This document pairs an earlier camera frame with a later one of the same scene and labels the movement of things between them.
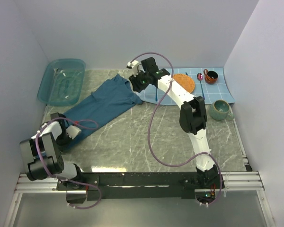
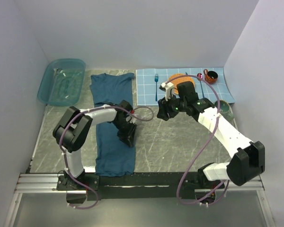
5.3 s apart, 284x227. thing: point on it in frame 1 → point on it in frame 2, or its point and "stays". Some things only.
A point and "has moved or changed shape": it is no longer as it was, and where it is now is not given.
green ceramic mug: x=219 y=110 stays
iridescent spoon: x=199 y=77 stays
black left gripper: x=68 y=139 → x=127 y=137
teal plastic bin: x=62 y=83 stays
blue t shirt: x=113 y=99 has moved or changed shape
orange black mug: x=211 y=77 stays
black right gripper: x=137 y=87 → x=164 y=109
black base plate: x=140 y=185 stays
